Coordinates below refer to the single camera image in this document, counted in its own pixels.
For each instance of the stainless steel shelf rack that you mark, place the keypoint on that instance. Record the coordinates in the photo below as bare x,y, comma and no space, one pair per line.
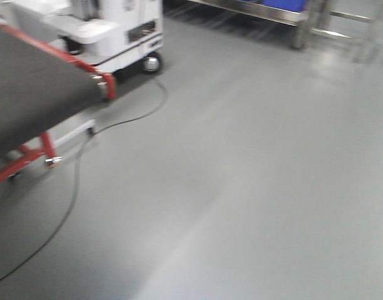
313,20

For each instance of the white wheeled machine cart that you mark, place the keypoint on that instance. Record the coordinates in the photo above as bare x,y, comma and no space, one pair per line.
109,35

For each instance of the red conveyor frame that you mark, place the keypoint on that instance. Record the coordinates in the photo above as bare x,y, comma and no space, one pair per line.
40,87

